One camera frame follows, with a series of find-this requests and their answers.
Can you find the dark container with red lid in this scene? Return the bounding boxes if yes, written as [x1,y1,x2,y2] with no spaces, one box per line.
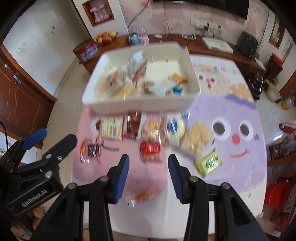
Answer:
[264,53,284,85]

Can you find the white orange bar packet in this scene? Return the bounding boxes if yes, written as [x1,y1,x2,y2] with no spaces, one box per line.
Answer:
[153,73,188,96]

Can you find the blue white snack packet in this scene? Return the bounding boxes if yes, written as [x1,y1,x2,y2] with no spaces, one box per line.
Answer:
[165,117,186,145]

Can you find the blue snow globe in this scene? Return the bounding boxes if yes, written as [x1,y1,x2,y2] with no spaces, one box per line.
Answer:
[129,32,141,45]

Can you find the white wall sockets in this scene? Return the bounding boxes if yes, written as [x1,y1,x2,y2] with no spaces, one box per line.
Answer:
[190,19,221,29]

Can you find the black wall television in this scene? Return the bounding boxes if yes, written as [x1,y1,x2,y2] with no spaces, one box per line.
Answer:
[153,0,250,20]

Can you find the red candy packet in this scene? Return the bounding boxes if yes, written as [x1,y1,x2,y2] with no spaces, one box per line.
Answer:
[139,139,162,163]

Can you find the bowl of fruit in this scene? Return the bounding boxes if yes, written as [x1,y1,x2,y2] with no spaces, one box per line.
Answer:
[95,31,118,45]

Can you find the small orange snack packet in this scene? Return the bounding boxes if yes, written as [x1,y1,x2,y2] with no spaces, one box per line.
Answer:
[125,188,155,208]

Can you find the small clear orange packet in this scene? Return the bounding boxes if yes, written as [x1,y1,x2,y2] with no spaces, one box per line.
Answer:
[144,119,162,139]

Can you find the wooden television cabinet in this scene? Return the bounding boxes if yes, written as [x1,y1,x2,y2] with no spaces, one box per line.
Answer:
[79,34,266,76]

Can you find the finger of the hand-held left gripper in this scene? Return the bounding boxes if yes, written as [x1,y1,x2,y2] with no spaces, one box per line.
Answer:
[43,134,78,167]
[8,128,48,163]

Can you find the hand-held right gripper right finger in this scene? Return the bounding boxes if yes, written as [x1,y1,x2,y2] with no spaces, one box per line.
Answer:
[168,154,269,241]

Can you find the dark red snack packet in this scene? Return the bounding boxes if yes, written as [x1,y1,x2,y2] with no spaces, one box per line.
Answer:
[122,111,142,139]

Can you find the green snack packet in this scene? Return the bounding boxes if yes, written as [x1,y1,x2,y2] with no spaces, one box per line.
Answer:
[194,149,223,178]

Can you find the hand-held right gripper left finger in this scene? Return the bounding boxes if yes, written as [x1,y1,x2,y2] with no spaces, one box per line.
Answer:
[30,154,130,241]

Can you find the white paper sheet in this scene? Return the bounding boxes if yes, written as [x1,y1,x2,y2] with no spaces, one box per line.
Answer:
[254,58,266,70]

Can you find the person's left hand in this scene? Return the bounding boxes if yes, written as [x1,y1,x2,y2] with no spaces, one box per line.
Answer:
[10,204,48,241]

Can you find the white set-top box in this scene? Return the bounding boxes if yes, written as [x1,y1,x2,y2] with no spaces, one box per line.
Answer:
[202,37,234,55]

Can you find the brown wooden door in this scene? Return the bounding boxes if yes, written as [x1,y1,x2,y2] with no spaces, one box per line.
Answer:
[0,44,57,149]

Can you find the pink toy figure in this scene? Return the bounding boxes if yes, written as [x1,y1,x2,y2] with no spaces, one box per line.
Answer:
[139,29,149,45]

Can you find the white plastic storage bin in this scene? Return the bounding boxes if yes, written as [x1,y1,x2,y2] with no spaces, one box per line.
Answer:
[82,42,201,115]

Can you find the blue toy box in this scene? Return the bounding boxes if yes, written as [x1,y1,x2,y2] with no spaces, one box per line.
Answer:
[268,134,296,161]

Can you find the clear rice cracker packet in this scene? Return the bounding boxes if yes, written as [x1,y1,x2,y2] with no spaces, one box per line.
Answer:
[181,122,213,156]

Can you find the red white striped packet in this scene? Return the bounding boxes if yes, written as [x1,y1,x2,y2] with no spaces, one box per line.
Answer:
[126,50,148,84]

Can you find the red round tin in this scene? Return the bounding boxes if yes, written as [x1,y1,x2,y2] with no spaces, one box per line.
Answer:
[73,39,99,62]

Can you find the beige labelled bread packet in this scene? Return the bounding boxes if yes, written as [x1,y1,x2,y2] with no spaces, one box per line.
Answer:
[98,116,124,141]

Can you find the red jujube snack packet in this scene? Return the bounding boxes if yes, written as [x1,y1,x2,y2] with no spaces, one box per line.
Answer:
[80,138,102,164]

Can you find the pink dumbbell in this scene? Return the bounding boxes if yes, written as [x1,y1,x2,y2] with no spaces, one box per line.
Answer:
[90,8,102,24]
[98,6,110,20]

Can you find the white plastic pitcher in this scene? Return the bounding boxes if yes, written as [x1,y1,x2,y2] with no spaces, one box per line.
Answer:
[265,80,281,102]

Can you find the yellow oil bottle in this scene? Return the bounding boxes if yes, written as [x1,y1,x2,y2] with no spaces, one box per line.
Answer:
[281,96,296,110]

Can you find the dark green air fryer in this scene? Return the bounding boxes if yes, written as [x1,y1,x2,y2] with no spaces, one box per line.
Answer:
[236,31,259,58]

